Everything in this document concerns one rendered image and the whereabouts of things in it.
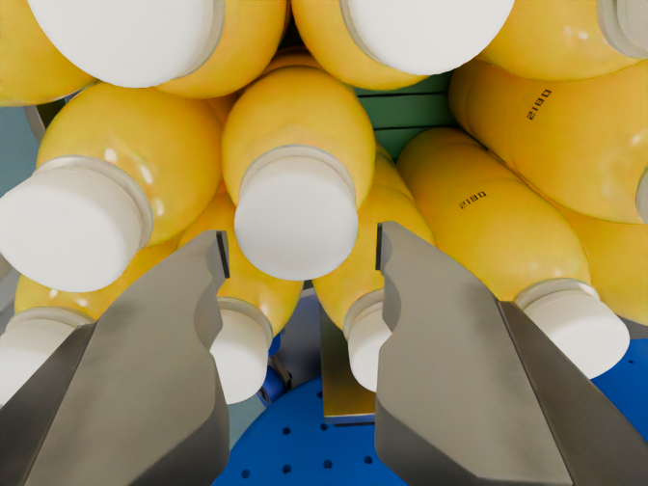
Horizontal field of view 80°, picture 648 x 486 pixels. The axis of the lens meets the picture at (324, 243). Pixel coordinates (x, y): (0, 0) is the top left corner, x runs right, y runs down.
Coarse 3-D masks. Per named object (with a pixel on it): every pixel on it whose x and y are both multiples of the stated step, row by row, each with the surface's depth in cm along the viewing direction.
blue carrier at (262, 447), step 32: (320, 384) 36; (288, 416) 33; (320, 416) 33; (256, 448) 31; (288, 448) 31; (320, 448) 31; (352, 448) 31; (224, 480) 29; (256, 480) 29; (288, 480) 29; (320, 480) 29; (352, 480) 29; (384, 480) 29
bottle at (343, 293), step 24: (384, 168) 24; (384, 192) 21; (408, 192) 23; (360, 216) 19; (384, 216) 19; (408, 216) 19; (360, 240) 18; (432, 240) 19; (360, 264) 17; (336, 288) 18; (360, 288) 17; (336, 312) 18; (360, 312) 17
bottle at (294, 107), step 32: (288, 64) 19; (256, 96) 15; (288, 96) 14; (320, 96) 15; (352, 96) 16; (224, 128) 16; (256, 128) 14; (288, 128) 14; (320, 128) 14; (352, 128) 15; (224, 160) 15; (256, 160) 13; (320, 160) 13; (352, 160) 14; (352, 192) 14
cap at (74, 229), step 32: (32, 192) 11; (64, 192) 11; (96, 192) 12; (0, 224) 11; (32, 224) 12; (64, 224) 12; (96, 224) 12; (128, 224) 12; (32, 256) 12; (64, 256) 12; (96, 256) 12; (128, 256) 13; (64, 288) 13; (96, 288) 13
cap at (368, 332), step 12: (372, 312) 16; (360, 324) 16; (372, 324) 15; (384, 324) 15; (360, 336) 15; (372, 336) 15; (384, 336) 15; (348, 348) 16; (360, 348) 15; (372, 348) 15; (360, 360) 15; (372, 360) 15; (360, 372) 16; (372, 372) 16; (372, 384) 16
